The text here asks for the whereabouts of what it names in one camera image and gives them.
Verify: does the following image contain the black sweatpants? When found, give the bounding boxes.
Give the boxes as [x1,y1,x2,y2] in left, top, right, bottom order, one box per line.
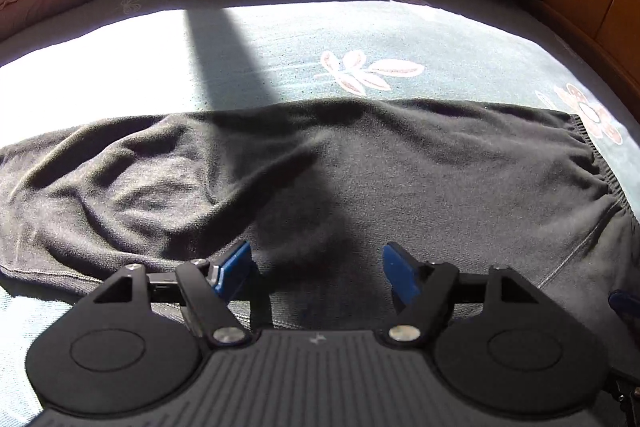
[0,95,640,377]

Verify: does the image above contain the grey patterned bed sheet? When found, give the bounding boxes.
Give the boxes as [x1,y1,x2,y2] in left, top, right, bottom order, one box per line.
[1,0,639,426]

